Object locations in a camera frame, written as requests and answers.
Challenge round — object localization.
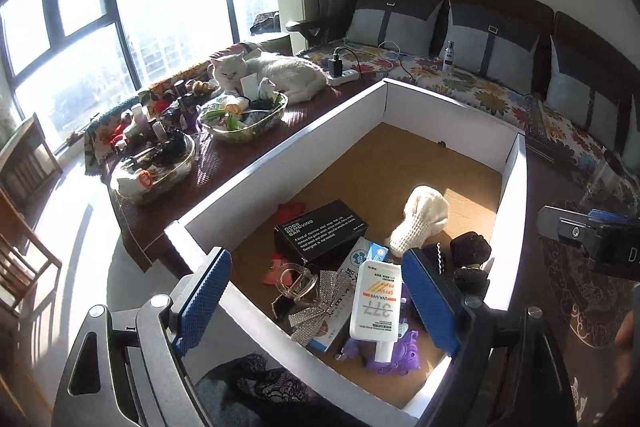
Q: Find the purple toy wand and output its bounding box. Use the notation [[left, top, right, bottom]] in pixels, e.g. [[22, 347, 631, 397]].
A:
[[339, 297, 427, 375]]

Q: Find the black rectangular box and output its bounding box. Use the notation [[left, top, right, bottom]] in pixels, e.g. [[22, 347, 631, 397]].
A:
[[273, 200, 370, 266]]

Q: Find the black lace fabric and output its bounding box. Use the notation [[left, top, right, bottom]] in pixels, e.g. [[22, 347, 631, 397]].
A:
[[194, 353, 367, 427]]

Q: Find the red cloth piece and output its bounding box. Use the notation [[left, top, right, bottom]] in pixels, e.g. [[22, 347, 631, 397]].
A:
[[276, 201, 308, 223]]

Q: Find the cream knitted glove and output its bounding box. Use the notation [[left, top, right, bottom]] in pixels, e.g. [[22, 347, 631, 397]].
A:
[[389, 185, 451, 258]]

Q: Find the white cat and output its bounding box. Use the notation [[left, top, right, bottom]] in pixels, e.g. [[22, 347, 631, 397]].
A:
[[207, 49, 329, 106]]

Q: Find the dark brown side table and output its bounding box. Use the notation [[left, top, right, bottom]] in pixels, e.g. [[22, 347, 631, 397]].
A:
[[104, 77, 387, 269]]

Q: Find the cluster of cosmetic bottles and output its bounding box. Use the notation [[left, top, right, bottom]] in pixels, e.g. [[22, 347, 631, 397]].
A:
[[106, 77, 212, 148]]

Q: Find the floral blanket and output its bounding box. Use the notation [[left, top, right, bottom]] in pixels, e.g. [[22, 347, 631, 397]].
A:
[[299, 41, 640, 180]]

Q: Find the grey two-tone cushion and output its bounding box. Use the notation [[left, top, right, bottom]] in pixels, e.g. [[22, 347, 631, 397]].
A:
[[619, 104, 640, 162], [444, 1, 542, 96], [344, 0, 447, 58], [544, 36, 627, 138]]

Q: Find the rhinestone bow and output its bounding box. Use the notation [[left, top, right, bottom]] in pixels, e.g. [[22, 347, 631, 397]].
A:
[[287, 271, 352, 349]]

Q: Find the clear jar with black lid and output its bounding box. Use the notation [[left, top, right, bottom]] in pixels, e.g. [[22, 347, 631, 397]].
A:
[[589, 151, 627, 208]]

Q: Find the black charger with cable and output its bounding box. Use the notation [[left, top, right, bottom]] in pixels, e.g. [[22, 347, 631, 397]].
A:
[[327, 47, 417, 78]]

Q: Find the wooden chair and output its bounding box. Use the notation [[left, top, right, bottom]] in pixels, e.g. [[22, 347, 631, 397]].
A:
[[0, 112, 64, 309]]

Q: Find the clear hair claw clip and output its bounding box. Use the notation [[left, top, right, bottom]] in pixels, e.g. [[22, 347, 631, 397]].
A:
[[271, 262, 322, 314]]

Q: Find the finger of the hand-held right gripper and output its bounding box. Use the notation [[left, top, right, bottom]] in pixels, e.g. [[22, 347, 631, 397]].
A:
[[587, 208, 628, 229], [537, 205, 596, 252]]

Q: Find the white and blue cream box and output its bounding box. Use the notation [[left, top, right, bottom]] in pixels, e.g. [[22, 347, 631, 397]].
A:
[[305, 236, 392, 354]]

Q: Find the oval glass bowl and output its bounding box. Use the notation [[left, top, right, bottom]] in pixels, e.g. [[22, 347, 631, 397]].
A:
[[197, 89, 290, 146]]

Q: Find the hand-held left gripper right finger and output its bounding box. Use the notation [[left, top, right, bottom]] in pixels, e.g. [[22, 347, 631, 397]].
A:
[[401, 248, 588, 427]]

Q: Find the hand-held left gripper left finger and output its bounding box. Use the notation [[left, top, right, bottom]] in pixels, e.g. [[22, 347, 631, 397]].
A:
[[52, 247, 233, 427]]

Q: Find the white cardboard box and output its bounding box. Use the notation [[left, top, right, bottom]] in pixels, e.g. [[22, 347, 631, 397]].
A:
[[165, 78, 528, 423]]

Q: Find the white sunscreen bottle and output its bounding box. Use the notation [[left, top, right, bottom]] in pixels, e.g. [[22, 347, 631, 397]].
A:
[[348, 260, 404, 364]]

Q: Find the black fuzzy cloth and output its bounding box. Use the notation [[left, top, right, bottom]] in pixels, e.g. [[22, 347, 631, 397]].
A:
[[451, 265, 492, 304], [449, 231, 494, 267]]

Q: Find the round glass bowl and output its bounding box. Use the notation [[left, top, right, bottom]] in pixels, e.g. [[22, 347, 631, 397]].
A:
[[109, 132, 197, 207]]

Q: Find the white power strip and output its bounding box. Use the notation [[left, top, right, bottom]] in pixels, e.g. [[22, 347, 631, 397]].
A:
[[327, 69, 361, 87]]

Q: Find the brown patterned desktop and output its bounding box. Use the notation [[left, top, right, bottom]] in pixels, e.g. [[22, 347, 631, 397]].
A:
[[520, 142, 640, 427]]

